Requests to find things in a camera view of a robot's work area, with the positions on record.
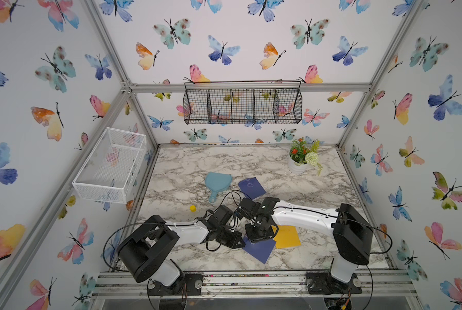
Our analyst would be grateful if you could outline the white mesh wall basket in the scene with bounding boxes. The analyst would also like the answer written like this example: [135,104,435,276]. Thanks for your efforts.
[72,127,147,204]

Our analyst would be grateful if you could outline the black wire wall basket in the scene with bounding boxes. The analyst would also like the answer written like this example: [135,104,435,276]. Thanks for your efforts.
[183,80,303,125]

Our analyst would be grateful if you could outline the artificial flowers in white pot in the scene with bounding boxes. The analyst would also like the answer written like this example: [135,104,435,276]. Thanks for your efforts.
[289,137,323,175]

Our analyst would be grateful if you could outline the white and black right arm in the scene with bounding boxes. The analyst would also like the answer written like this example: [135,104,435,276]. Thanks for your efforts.
[237,197,374,284]

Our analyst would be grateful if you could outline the teal plastic scoop dish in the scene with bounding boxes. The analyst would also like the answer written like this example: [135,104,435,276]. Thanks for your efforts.
[205,172,232,204]

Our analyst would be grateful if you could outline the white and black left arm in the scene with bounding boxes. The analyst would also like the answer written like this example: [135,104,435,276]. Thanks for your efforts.
[116,205,245,288]

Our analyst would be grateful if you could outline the yellow envelope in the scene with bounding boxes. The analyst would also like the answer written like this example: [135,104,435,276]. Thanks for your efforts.
[274,226,301,249]

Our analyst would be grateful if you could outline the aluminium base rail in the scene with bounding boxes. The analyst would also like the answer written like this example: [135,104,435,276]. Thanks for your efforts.
[93,269,417,300]

